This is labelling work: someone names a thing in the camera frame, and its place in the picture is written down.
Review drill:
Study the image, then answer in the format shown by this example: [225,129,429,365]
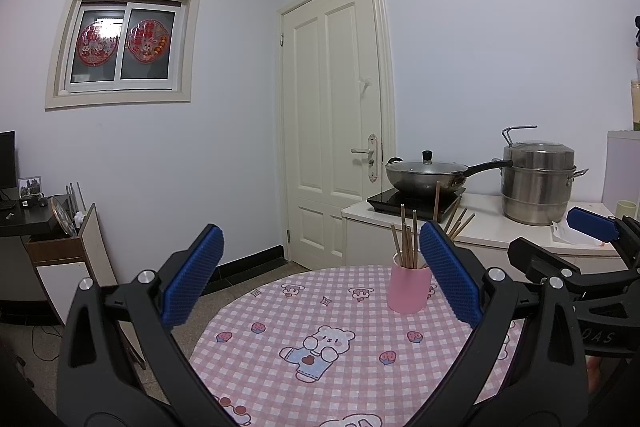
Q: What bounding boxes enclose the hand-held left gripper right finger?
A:
[407,221,591,427]

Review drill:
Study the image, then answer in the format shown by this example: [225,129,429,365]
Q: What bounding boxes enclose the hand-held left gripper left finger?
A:
[56,223,236,427]

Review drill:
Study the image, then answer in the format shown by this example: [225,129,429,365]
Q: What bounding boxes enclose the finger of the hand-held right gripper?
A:
[566,206,640,259]
[507,237,640,304]

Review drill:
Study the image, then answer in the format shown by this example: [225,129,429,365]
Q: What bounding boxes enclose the pink paper cup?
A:
[387,252,433,315]

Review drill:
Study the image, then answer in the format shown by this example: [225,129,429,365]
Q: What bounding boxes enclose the bunch of chopsticks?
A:
[390,182,477,269]

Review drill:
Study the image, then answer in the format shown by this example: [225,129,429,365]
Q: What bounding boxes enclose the person's right hand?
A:
[586,355,601,394]

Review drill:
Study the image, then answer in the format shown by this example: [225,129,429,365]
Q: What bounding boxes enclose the pale green cup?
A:
[615,199,638,223]

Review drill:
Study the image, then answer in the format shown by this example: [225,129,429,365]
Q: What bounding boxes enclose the stainless steel steamer pot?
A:
[501,125,588,227]

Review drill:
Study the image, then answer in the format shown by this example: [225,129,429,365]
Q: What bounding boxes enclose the white kitchen cabinet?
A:
[342,192,631,278]

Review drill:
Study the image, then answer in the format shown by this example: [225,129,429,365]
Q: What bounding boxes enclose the white board panel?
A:
[80,202,119,293]

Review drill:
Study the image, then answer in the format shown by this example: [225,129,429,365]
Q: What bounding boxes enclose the black induction cooker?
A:
[366,186,467,224]

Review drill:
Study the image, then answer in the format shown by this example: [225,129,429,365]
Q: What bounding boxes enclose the pink checked tablecloth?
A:
[189,264,526,427]

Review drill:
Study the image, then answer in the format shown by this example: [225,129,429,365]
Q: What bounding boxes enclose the glass wok lid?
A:
[386,150,468,175]

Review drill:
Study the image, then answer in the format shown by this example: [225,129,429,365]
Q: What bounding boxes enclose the round table clock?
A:
[49,197,78,238]

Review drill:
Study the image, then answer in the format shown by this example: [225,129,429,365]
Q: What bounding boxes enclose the grey metal rods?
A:
[65,181,87,212]

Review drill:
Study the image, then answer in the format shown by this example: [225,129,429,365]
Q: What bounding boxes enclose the dark wooden desk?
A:
[0,197,101,325]

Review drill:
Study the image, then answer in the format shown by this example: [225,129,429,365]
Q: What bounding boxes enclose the cream panel door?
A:
[277,0,396,270]

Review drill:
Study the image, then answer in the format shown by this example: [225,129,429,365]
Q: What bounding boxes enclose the black computer monitor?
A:
[0,131,17,190]

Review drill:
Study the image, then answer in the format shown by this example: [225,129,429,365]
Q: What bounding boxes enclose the cream framed window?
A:
[45,0,202,110]

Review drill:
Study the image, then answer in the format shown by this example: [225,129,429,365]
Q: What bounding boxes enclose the red window decoration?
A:
[77,23,121,66]
[126,20,169,62]

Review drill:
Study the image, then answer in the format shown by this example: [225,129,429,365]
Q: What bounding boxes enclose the steel wok with black handle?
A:
[385,159,515,200]

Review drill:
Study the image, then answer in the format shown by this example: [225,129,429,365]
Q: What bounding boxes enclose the metal door handle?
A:
[350,134,378,182]

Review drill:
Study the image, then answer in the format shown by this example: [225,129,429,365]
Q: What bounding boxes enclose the black floor cable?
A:
[30,324,66,363]

